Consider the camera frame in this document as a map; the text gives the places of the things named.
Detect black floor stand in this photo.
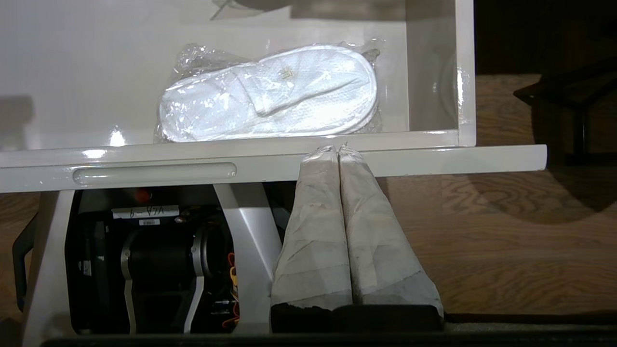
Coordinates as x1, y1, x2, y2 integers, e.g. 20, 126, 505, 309
513, 58, 617, 164

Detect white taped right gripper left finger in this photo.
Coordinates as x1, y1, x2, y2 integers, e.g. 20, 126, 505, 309
270, 145, 355, 333

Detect short white slippers in plastic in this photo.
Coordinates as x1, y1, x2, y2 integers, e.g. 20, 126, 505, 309
154, 41, 384, 144

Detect silver robot base chassis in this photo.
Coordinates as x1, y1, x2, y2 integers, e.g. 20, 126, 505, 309
12, 183, 290, 338

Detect glossy grey drawer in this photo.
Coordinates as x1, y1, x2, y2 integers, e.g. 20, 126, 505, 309
0, 0, 548, 193

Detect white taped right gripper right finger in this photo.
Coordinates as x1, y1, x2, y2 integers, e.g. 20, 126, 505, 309
337, 142, 444, 333

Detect white handwritten label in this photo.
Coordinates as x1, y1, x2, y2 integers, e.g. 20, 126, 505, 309
112, 206, 180, 220

